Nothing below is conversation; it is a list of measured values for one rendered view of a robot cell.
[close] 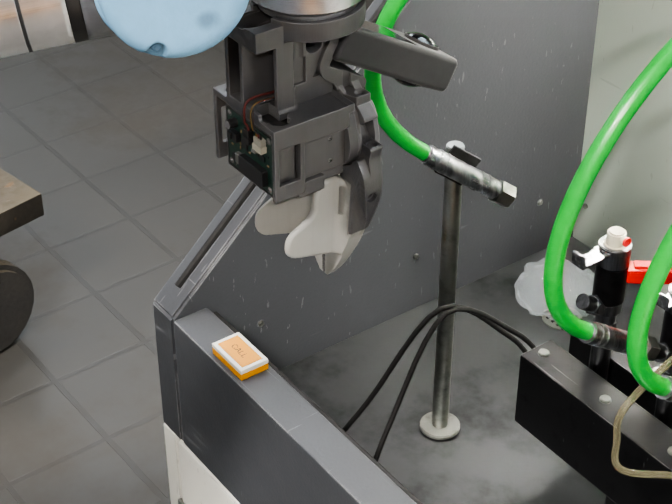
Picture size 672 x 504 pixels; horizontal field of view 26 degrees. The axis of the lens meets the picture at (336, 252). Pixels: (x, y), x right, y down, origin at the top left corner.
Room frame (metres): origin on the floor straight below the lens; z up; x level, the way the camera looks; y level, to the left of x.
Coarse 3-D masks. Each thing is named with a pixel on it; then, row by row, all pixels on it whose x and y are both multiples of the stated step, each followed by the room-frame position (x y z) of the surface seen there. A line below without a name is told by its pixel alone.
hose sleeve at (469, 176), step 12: (432, 156) 1.05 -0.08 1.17; (444, 156) 1.05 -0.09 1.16; (432, 168) 1.05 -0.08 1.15; (444, 168) 1.05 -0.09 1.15; (456, 168) 1.05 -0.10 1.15; (468, 168) 1.06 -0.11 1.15; (456, 180) 1.05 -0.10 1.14; (468, 180) 1.05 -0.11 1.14; (480, 180) 1.06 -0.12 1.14; (492, 180) 1.06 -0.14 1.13; (480, 192) 1.06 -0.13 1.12; (492, 192) 1.06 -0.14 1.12
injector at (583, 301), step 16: (624, 256) 0.99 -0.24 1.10; (608, 272) 0.99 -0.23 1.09; (624, 272) 0.99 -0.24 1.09; (608, 288) 0.99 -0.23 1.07; (624, 288) 0.99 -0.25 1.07; (576, 304) 0.98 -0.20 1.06; (592, 304) 0.98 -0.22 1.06; (608, 304) 0.99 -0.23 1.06; (608, 320) 0.99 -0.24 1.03; (592, 352) 1.00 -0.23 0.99; (608, 352) 0.99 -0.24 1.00; (592, 368) 1.00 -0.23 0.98; (608, 368) 1.00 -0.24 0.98
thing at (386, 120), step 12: (396, 0) 1.04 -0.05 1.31; (384, 12) 1.04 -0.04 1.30; (396, 12) 1.04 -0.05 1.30; (384, 24) 1.04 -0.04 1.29; (372, 72) 1.04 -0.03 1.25; (372, 84) 1.04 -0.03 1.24; (372, 96) 1.04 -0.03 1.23; (384, 108) 1.04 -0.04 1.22; (384, 120) 1.04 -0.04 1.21; (396, 120) 1.05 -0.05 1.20; (396, 132) 1.04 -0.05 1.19; (408, 132) 1.05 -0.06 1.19; (408, 144) 1.04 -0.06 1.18; (420, 144) 1.05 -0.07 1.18; (420, 156) 1.05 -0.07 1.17
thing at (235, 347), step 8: (224, 344) 1.05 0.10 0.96; (232, 344) 1.05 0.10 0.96; (240, 344) 1.05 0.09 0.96; (216, 352) 1.05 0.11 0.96; (232, 352) 1.04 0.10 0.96; (240, 352) 1.04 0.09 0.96; (248, 352) 1.04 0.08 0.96; (224, 360) 1.03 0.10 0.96; (240, 360) 1.03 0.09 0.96; (248, 360) 1.03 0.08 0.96; (256, 360) 1.03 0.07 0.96; (232, 368) 1.02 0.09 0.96; (256, 368) 1.02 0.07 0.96; (264, 368) 1.03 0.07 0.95; (240, 376) 1.01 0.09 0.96; (248, 376) 1.02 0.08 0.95
